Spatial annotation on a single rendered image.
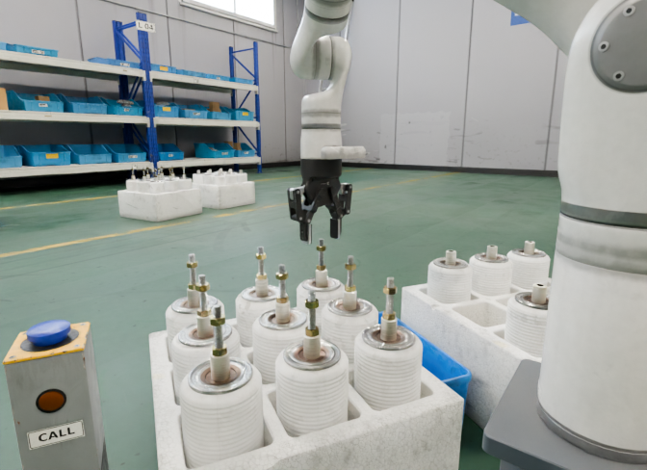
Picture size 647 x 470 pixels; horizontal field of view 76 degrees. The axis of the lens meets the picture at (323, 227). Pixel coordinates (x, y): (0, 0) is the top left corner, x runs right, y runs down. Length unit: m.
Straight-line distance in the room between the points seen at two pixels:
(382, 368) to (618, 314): 0.32
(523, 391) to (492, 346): 0.36
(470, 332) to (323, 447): 0.41
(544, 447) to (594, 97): 0.26
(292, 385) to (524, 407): 0.26
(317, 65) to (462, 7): 6.64
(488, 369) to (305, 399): 0.40
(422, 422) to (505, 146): 6.36
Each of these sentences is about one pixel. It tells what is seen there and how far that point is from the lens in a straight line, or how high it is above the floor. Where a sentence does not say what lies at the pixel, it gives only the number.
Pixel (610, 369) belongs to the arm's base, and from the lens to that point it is 0.36.
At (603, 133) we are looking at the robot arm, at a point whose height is 0.53.
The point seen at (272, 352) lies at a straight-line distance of 0.64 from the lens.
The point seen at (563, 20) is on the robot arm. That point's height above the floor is 0.62.
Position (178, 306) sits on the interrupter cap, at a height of 0.25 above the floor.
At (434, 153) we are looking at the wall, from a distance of 7.19.
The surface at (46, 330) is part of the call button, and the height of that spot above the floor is 0.33.
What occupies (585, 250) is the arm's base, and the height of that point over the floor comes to 0.45.
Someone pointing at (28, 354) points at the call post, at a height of 0.31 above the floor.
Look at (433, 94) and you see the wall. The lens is 7.24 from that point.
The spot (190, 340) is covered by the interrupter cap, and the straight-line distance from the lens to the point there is 0.62.
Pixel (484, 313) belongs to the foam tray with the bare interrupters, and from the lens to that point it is 0.99.
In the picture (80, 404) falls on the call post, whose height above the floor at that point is 0.25.
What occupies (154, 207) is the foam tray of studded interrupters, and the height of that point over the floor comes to 0.10.
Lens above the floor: 0.53
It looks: 12 degrees down
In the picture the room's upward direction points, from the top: straight up
